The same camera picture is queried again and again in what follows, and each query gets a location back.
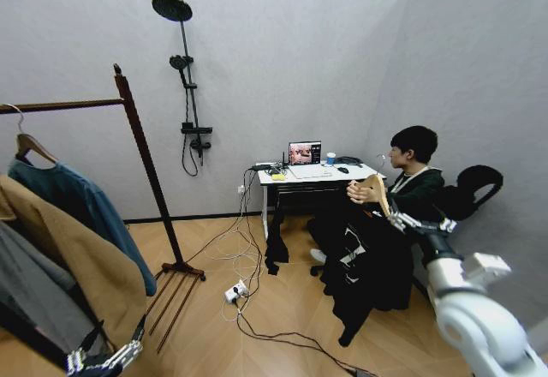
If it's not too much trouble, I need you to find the black shower mixer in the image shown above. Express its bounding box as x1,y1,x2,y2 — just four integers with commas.
180,122,214,159

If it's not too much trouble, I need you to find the white cable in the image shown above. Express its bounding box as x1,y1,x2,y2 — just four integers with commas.
204,188,263,322

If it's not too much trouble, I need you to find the brown wooden hanger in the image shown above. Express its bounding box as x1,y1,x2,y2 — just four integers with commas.
3,103,59,168

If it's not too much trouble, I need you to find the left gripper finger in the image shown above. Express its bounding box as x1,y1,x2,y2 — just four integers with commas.
63,319,106,374
100,313,148,372

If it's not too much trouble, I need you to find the person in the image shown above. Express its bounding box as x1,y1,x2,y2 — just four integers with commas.
307,125,446,266

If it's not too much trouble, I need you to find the teal sweater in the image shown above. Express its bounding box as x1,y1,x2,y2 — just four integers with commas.
7,158,158,297

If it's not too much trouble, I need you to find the black garment with white print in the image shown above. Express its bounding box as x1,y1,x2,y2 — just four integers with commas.
320,205,414,348

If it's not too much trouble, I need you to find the open laptop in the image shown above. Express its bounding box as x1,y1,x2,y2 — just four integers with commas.
287,140,335,180

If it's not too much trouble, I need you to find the white desk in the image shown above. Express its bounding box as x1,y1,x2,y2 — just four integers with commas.
256,163,387,242

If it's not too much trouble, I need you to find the black router with antenna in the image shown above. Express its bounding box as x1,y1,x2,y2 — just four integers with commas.
251,151,289,172

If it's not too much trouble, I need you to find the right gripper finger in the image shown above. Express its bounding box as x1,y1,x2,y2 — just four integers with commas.
431,217,460,236
384,204,420,233

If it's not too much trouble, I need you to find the grey garment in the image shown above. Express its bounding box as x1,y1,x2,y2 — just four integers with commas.
0,220,108,356

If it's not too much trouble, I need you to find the black hand shower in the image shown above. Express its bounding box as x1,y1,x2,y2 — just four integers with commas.
169,54,194,87

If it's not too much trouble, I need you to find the dark wooden clothes rack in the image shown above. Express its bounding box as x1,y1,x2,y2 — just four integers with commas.
0,63,207,355

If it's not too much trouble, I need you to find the black rain shower head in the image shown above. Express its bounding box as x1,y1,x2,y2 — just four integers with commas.
151,0,194,23

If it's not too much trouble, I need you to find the black shower rail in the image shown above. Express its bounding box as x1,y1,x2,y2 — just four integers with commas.
177,19,202,129

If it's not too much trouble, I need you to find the black desk cable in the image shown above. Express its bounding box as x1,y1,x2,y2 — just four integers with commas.
183,169,265,292

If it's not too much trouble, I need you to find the light wooden hanger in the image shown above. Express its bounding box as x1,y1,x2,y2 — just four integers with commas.
347,153,393,219

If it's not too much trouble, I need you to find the black cloth under desk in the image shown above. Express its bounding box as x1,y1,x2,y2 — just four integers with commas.
264,212,291,276

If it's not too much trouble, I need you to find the black floor cable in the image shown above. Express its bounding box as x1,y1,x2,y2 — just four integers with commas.
235,299,378,377

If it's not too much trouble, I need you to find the black shower hose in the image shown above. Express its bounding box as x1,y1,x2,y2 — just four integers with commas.
181,85,203,178

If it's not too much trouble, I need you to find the white power strip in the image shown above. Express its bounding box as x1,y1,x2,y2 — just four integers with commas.
223,278,250,303

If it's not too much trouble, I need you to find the tan coat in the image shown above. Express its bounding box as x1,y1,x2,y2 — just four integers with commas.
0,174,149,352

